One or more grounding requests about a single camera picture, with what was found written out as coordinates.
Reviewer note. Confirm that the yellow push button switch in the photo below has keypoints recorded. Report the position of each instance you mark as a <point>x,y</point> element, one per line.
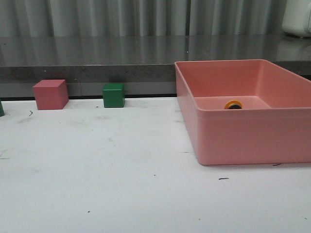
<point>233,104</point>

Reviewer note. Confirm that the grey counter shelf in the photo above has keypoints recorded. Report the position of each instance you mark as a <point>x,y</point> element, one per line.
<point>144,64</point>

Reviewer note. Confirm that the green block at left edge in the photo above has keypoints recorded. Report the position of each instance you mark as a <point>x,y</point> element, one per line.
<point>1,110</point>

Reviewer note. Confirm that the pink cube block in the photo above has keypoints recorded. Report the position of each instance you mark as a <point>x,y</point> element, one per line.
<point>51,94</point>

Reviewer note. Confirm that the white appliance in background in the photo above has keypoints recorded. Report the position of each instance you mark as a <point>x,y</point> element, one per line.
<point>297,18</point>

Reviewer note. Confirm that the pink plastic bin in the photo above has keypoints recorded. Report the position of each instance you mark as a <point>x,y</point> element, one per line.
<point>273,126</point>

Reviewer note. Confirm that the green cube block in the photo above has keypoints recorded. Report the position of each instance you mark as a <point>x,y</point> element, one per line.
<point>113,95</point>

